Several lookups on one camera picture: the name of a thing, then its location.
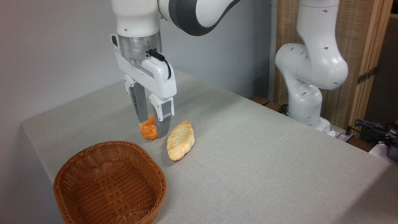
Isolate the pale braided bread loaf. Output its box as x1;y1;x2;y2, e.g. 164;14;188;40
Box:
166;121;196;161

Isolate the grey tablecloth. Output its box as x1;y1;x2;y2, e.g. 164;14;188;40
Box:
20;69;398;224

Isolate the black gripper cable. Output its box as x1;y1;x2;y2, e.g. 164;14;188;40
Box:
147;49;172;80

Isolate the wooden woven folding screen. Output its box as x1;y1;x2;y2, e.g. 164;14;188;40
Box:
275;0;394;137

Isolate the dark grey round device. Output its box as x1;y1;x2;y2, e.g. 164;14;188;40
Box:
386;144;398;161

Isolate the black cable bundle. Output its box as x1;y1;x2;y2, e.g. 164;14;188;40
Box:
354;119;398;147

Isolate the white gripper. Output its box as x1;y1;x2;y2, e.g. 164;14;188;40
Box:
111;34;177;140

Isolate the orange round bread roll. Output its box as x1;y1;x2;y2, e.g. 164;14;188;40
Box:
139;114;158;141

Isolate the brown wicker basket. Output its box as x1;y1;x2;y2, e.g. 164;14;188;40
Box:
53;141;167;224

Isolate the brass screen hinge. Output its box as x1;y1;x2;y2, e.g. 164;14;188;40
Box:
357;67;377;85

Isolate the brown wooden block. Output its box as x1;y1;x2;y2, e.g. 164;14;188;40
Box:
249;96;271;106

